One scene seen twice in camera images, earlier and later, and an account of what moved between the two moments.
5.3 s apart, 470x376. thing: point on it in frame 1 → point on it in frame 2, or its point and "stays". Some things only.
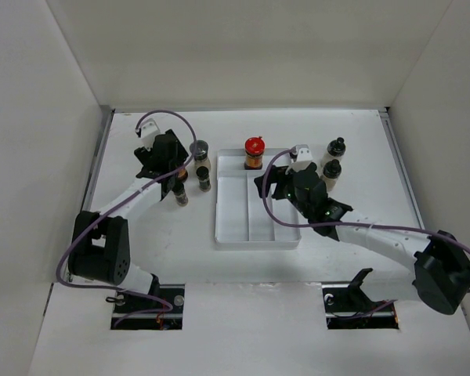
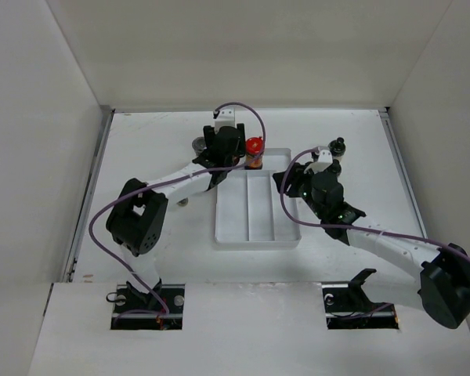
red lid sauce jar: x=254 y=147 stays
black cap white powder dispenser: x=336 y=149 stays
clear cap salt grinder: x=200 y=153 stays
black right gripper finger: x=276 y=173 → x=293 y=178
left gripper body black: x=146 y=156 → x=240 y=149
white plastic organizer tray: x=283 y=211 → x=247 y=208
